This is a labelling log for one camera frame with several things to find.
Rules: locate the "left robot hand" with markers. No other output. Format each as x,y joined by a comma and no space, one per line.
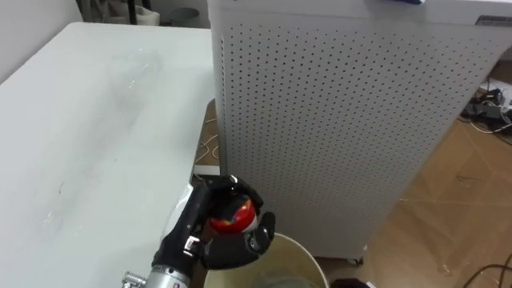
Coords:
224,250

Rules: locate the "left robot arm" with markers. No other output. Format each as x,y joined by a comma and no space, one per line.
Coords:
166,279

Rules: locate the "white round waste bin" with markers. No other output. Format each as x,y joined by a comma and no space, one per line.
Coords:
280,264

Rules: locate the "white perforated metal cabinet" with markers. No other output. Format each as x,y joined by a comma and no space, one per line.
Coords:
328,128

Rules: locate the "white table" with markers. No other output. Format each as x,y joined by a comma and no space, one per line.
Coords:
96,152

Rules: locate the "grey round stool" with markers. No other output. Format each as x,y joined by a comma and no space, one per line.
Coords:
184,15

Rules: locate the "black stand pole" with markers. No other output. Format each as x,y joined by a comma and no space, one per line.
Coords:
132,12

